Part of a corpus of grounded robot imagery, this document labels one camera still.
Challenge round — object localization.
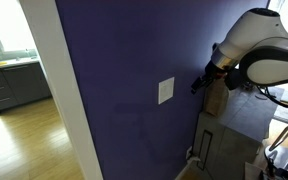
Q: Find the white low wall outlet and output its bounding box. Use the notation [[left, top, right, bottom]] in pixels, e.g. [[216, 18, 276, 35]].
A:
[[185, 145, 194, 160]]

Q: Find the grey storage cabinet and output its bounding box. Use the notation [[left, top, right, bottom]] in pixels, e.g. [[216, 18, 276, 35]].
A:
[[191, 85, 285, 180]]

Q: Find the brown paper bag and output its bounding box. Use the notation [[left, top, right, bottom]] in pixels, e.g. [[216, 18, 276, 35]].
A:
[[203, 77, 230, 117]]

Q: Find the grey kitchen cabinet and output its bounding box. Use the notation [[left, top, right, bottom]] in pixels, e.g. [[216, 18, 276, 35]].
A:
[[0, 62, 53, 112]]

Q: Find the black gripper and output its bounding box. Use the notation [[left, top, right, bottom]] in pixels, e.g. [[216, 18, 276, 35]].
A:
[[190, 61, 228, 95]]

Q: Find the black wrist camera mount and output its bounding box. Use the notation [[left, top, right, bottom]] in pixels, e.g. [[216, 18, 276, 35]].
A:
[[224, 67, 249, 91]]

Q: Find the white double switch wall plate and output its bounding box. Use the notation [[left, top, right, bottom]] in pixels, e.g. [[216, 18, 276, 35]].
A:
[[157, 76, 176, 105]]

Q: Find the white door frame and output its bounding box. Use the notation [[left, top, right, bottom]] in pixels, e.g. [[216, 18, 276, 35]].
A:
[[18, 0, 104, 180]]

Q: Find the white metal chair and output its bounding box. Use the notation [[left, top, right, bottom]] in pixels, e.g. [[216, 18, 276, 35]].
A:
[[263, 113, 288, 180]]

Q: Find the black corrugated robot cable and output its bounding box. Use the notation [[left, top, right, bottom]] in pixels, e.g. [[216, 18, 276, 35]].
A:
[[256, 85, 288, 112]]

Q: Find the white kitchen countertop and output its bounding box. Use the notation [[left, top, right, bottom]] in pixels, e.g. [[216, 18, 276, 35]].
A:
[[0, 55, 41, 72]]

